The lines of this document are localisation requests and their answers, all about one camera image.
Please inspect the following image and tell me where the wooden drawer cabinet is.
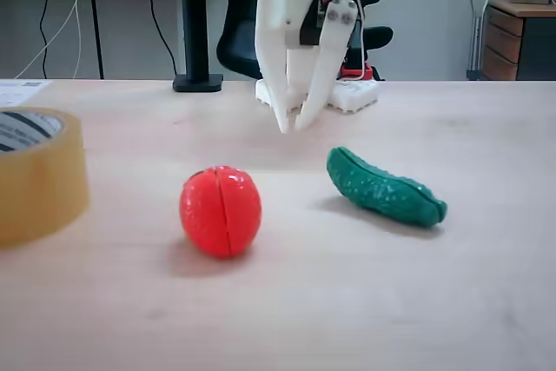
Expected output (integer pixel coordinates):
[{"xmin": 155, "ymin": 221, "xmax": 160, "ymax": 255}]
[{"xmin": 480, "ymin": 0, "xmax": 556, "ymax": 82}]

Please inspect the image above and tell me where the white printed paper sheet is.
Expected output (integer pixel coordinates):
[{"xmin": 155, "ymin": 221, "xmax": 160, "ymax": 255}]
[{"xmin": 0, "ymin": 78, "xmax": 54, "ymax": 109}]

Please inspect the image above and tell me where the yellowish packing tape roll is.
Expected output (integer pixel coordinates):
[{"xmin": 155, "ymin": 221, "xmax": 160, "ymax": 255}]
[{"xmin": 0, "ymin": 106, "xmax": 91, "ymax": 249}]

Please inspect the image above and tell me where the white hanging cable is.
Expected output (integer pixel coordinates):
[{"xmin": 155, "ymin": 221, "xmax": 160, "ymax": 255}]
[{"xmin": 12, "ymin": 0, "xmax": 108, "ymax": 80}]

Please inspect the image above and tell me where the grey metal crutch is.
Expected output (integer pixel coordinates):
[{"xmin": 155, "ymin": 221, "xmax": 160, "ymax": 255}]
[{"xmin": 466, "ymin": 0, "xmax": 500, "ymax": 82}]

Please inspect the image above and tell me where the red toy strawberry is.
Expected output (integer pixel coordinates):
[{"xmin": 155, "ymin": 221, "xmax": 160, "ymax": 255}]
[{"xmin": 179, "ymin": 165, "xmax": 263, "ymax": 259}]

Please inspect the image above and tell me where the thin black hanging cable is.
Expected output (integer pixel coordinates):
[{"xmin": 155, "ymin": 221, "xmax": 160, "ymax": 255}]
[
  {"xmin": 37, "ymin": 0, "xmax": 60, "ymax": 80},
  {"xmin": 142, "ymin": 0, "xmax": 180, "ymax": 78}
]

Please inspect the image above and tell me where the black office chair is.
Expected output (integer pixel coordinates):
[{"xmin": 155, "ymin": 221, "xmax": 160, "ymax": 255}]
[{"xmin": 211, "ymin": 0, "xmax": 394, "ymax": 82}]

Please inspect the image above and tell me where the green toy cucumber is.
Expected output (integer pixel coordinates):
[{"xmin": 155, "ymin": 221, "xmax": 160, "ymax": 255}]
[{"xmin": 326, "ymin": 146, "xmax": 448, "ymax": 229}]

